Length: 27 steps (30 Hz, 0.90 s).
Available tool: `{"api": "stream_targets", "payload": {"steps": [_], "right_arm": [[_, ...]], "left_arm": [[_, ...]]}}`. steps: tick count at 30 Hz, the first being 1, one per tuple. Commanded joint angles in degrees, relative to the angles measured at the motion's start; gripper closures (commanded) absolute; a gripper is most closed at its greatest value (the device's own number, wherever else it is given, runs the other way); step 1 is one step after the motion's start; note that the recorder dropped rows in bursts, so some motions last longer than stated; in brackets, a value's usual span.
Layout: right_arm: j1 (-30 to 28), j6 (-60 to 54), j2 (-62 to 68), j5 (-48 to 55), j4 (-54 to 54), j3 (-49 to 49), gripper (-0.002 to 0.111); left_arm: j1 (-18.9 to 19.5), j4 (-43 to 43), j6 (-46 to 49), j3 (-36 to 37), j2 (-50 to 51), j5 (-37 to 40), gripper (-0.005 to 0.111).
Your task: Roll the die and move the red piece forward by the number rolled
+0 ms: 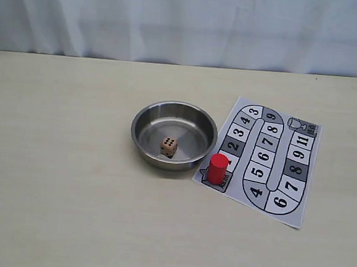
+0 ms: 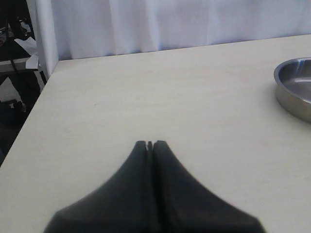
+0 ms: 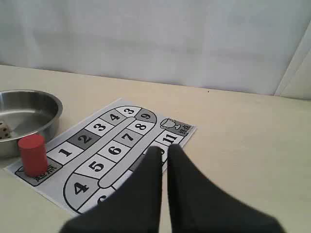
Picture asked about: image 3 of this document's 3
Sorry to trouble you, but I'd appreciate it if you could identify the steel round bowl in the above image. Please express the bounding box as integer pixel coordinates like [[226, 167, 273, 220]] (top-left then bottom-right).
[[0, 90, 63, 160]]

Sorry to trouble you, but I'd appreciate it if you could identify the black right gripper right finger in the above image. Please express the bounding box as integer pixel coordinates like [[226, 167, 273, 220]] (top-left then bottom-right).
[[167, 144, 285, 233]]

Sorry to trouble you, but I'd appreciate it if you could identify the paper number game board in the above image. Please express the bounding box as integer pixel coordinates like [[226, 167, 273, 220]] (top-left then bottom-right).
[[6, 99, 196, 215]]

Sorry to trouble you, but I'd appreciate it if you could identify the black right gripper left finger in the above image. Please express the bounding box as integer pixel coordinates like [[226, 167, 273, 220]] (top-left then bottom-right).
[[61, 146, 162, 233]]

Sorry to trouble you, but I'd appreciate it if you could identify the wooden die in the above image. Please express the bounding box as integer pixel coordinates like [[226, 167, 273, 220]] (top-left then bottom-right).
[[0, 120, 12, 140]]

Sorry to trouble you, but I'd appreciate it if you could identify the red cylinder game piece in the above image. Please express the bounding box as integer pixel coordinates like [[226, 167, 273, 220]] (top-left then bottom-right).
[[17, 134, 48, 177]]

